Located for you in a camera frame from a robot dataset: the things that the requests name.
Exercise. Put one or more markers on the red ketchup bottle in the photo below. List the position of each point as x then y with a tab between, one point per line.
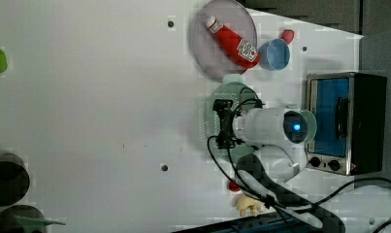
238	49

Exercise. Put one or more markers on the mint green plastic strainer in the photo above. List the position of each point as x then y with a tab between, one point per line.
244	98

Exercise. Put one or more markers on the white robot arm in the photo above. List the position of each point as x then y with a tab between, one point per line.
265	148

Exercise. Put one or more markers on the small red toy strawberry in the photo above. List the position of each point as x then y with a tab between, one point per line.
233	187

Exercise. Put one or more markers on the upper black cylinder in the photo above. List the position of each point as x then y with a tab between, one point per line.
14	179

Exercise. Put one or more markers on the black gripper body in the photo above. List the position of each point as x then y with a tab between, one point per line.
226	138

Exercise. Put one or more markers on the grey round plate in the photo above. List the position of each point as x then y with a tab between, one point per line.
211	57

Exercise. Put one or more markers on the large red toy strawberry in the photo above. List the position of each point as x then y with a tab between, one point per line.
288	36

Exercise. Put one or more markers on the black toaster oven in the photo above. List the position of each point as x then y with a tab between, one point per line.
349	109

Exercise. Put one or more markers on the blue plastic bowl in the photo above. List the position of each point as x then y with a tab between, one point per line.
274	55

